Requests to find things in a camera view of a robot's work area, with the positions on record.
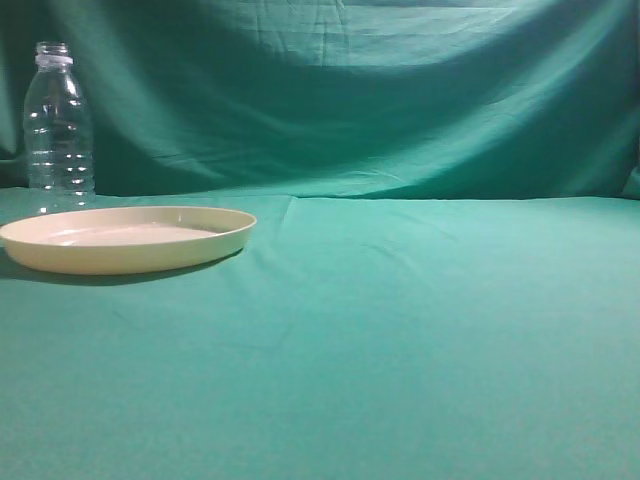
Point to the cream round plastic plate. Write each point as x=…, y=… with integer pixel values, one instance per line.
x=127, y=240

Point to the green cloth backdrop and cover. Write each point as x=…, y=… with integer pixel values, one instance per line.
x=443, y=282

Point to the clear empty plastic bottle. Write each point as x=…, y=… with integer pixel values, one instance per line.
x=58, y=134

